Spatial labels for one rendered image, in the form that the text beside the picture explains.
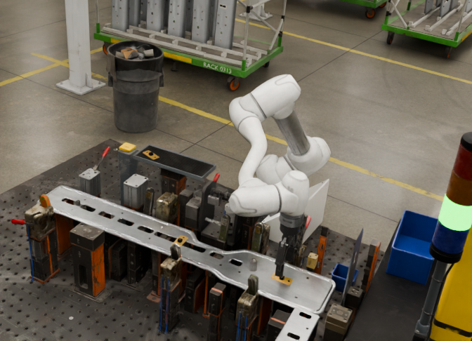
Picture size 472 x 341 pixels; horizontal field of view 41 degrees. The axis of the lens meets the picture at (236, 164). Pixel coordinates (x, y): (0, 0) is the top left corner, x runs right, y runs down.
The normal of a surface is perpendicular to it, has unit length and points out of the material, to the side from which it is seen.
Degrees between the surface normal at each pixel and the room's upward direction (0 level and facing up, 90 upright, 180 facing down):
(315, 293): 0
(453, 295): 87
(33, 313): 0
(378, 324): 0
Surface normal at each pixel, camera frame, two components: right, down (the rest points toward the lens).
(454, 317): -0.44, 0.42
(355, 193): 0.07, -0.86
